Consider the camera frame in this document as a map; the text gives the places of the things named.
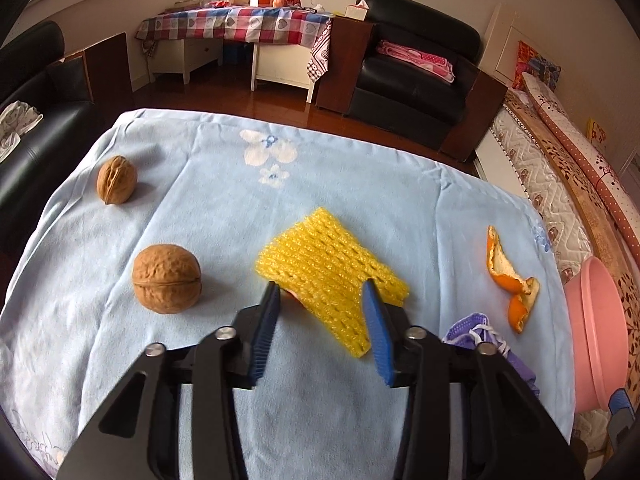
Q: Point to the tissue box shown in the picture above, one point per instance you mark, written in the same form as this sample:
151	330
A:
357	11

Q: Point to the walnut near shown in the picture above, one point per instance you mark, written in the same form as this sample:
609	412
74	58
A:
167	278

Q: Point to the white cloth on sofa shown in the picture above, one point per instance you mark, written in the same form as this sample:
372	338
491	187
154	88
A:
16	120

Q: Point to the checkered table cloth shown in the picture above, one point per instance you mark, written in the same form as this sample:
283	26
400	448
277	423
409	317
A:
279	26

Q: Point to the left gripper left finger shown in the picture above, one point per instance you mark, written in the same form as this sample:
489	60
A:
134	434

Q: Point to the yellow foam net sleeve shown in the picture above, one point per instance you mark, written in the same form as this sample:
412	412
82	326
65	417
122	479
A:
323	266

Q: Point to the rolled white red quilt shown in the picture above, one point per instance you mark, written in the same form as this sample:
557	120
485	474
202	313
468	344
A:
592	163

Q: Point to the walnut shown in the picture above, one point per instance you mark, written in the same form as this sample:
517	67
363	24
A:
167	278
116	180

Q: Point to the pink plastic bin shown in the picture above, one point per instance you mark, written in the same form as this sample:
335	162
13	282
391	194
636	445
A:
599	331

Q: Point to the black leather sofa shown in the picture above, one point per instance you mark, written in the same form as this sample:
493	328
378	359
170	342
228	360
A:
79	96

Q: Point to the orange peel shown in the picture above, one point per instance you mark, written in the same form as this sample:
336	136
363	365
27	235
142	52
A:
523	291

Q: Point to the bed with patterned cover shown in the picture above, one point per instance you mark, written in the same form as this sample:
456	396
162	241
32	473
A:
520	153

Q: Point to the yellow small cushion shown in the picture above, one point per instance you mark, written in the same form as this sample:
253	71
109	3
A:
596	135

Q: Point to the colourful pillow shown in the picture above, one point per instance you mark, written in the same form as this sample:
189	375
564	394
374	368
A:
530	61

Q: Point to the white desk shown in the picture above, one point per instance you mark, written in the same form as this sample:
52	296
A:
284	64

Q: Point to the pink folded blanket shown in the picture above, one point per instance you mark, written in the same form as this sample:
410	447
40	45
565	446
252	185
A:
434	65

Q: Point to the black leather armchair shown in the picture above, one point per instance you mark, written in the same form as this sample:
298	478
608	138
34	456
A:
398	97

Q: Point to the walnut far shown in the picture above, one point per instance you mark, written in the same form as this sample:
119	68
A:
116	180

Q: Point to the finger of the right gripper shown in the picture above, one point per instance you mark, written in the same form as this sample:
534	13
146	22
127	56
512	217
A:
622	417

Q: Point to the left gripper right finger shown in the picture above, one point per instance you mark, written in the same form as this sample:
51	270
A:
469	413

